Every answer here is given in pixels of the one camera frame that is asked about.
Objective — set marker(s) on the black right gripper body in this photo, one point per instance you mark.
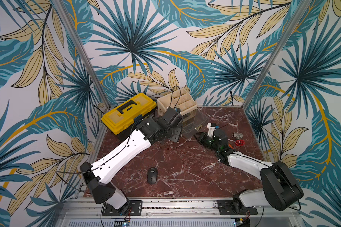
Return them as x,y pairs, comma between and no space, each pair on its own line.
204,137

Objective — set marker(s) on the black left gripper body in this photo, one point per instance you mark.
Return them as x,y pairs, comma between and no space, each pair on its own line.
170,133

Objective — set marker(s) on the black computer mouse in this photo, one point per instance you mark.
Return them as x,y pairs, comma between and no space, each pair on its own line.
152,175

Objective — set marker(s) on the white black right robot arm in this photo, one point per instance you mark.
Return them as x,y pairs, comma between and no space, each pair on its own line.
280,189

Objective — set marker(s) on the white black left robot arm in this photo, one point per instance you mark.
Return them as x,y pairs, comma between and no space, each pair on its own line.
97,191

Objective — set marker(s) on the beige drawer organizer cabinet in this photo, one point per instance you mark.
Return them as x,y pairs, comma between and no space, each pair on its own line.
180,99

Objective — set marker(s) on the yellow black toolbox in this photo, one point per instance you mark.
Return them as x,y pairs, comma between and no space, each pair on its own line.
125,115

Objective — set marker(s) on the red handle metal valve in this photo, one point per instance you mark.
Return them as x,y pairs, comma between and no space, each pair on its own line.
238,139

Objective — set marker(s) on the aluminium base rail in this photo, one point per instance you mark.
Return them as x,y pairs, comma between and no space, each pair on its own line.
172,212

